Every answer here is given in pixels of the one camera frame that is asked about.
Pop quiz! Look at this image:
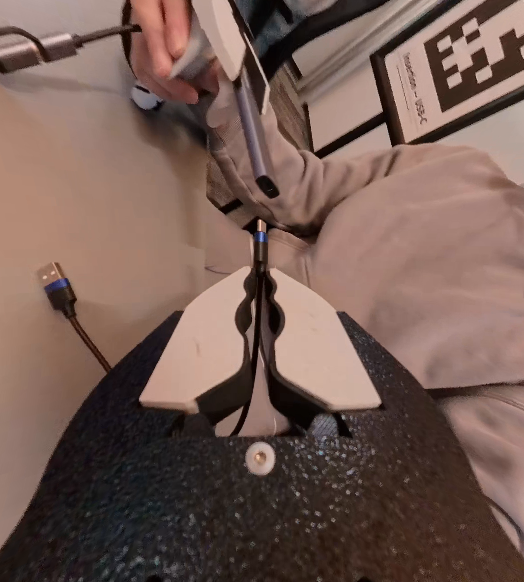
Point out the black blue-ringed USB cable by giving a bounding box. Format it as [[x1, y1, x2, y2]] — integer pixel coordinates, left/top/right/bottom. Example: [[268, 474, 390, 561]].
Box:
[[35, 217, 272, 438]]

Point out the grey desk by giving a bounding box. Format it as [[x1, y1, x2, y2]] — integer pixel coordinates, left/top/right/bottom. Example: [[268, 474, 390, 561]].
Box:
[[0, 0, 263, 578]]

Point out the small white round object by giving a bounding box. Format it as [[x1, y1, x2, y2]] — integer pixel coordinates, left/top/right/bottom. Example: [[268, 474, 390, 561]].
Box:
[[130, 84, 165, 110]]

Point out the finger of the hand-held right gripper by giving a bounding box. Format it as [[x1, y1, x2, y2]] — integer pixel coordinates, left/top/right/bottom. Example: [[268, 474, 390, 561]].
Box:
[[239, 36, 273, 115], [191, 0, 247, 82]]

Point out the framed marker sign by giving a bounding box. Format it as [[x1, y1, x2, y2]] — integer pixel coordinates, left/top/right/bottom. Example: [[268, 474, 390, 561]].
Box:
[[370, 0, 524, 146]]

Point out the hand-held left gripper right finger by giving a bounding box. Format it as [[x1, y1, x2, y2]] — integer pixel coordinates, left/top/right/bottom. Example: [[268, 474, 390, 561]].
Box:
[[267, 267, 383, 430]]

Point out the person's right forearm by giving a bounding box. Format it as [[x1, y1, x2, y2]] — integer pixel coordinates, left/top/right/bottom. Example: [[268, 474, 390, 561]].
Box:
[[205, 107, 426, 237]]

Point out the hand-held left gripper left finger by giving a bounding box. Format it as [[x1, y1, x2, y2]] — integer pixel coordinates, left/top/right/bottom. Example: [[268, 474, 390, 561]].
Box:
[[138, 266, 254, 415]]

